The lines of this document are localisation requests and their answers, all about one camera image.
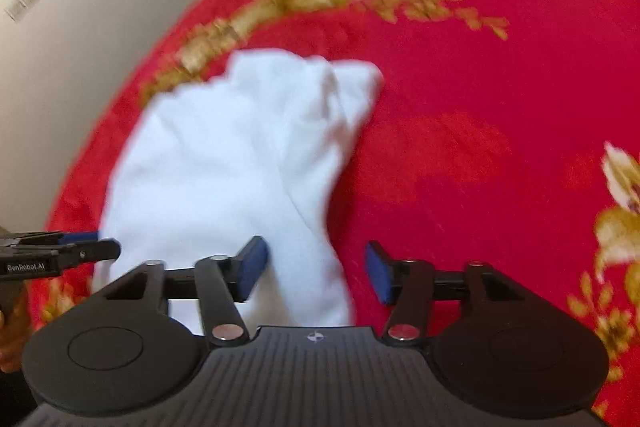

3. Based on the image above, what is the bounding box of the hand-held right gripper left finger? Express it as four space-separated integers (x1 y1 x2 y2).
92 235 271 349

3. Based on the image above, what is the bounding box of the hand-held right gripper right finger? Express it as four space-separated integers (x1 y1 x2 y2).
364 240 542 347

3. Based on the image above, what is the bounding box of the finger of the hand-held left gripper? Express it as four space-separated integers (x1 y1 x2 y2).
0 230 102 253
50 239 122 267

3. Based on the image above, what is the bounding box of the person's left hand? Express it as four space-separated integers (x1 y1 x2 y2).
0 292 34 374

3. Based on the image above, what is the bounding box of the red floral blanket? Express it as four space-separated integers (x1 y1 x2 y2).
25 0 640 427

